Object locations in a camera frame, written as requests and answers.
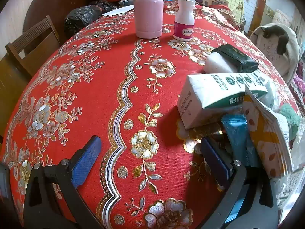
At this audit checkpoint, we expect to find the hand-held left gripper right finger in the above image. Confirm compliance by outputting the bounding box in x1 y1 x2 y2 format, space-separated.
198 137 279 229

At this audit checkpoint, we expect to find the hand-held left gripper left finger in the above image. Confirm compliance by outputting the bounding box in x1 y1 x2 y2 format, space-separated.
24 135 103 229

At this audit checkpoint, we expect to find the blue plastic packet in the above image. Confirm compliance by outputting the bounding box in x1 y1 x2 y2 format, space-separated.
220 114 262 222

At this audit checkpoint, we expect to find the orange patterned snack packet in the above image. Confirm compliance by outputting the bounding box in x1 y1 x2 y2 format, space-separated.
242 86 293 178

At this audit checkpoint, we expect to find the white green carton box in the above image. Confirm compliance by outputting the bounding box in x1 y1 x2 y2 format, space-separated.
177 73 268 129

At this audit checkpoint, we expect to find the dark green packet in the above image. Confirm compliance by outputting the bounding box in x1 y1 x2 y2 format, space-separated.
213 43 260 73

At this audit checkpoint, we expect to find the red floral tablecloth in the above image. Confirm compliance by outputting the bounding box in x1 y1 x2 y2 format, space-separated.
0 1 301 229

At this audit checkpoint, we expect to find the green plush cloth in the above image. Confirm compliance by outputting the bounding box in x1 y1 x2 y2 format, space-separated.
278 104 302 136

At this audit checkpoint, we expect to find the clear plastic wrapper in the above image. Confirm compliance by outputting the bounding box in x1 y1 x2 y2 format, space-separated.
262 80 286 111

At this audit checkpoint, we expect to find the pink blanket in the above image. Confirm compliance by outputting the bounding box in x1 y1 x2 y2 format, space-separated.
289 62 305 93

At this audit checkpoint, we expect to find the light wooden chair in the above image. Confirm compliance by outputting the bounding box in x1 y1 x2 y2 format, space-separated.
0 15 61 134

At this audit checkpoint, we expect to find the grey fleece coat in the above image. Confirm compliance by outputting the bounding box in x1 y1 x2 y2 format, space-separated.
249 23 302 86

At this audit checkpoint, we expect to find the black plastic bag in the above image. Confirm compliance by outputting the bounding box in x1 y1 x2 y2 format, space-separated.
64 1 120 37

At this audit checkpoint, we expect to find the white pill bottle pink label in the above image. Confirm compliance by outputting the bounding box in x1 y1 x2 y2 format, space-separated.
173 0 196 41

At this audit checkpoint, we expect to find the pink thermos bottle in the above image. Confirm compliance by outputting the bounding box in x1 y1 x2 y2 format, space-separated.
133 0 164 39

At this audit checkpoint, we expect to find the round brown wooden board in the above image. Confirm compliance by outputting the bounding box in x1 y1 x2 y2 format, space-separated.
24 0 100 46

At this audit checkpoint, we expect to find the cardboard box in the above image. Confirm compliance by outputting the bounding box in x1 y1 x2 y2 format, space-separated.
204 0 229 7

